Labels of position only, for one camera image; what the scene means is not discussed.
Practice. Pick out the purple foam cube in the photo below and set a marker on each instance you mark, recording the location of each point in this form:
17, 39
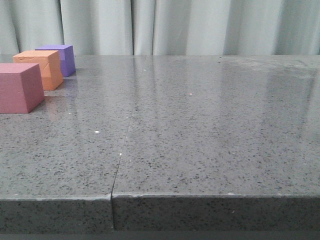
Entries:
67, 58

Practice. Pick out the orange foam cube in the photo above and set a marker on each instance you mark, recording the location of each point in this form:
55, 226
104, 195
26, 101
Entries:
49, 64

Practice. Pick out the red foam cube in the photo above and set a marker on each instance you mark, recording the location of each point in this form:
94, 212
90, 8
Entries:
21, 88

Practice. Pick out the grey-green curtain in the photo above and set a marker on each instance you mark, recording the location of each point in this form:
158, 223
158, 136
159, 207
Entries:
163, 27

